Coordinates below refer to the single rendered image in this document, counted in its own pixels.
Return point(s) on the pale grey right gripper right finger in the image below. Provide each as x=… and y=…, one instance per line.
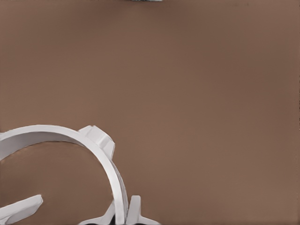
x=135, y=212

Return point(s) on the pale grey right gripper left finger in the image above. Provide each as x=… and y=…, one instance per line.
x=106, y=216

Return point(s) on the silver frame post foot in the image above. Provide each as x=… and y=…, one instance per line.
x=146, y=0

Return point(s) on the white drainage pipe clamp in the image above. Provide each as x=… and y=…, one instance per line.
x=96, y=146

